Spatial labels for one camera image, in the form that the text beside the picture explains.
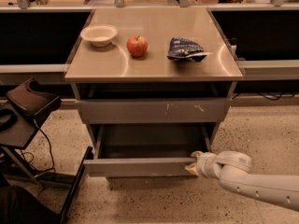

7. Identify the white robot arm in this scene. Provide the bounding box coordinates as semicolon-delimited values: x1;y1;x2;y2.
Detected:
185;151;299;211

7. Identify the grey drawer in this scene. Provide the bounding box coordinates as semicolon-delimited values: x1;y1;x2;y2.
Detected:
84;123;210;178
76;98;232;124

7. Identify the grey metal drawer cabinet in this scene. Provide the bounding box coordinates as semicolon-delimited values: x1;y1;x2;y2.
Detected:
64;7;245;180

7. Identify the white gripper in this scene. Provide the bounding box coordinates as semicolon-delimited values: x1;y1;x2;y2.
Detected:
185;150;223;179

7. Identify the blue chip bag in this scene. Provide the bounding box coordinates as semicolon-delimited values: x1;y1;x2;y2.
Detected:
167;36;211;62

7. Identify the grey top drawer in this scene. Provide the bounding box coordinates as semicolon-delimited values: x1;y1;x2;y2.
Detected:
76;98;232;124

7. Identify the black cable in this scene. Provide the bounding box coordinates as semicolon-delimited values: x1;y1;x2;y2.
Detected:
18;119;56;175

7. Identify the red apple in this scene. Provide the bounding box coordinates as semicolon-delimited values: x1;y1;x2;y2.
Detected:
126;35;148;58

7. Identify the white bowl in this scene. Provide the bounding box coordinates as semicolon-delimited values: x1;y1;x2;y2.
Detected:
80;24;118;48

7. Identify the dark brown headset device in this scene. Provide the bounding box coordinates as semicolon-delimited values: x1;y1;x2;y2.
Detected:
6;78;61;127

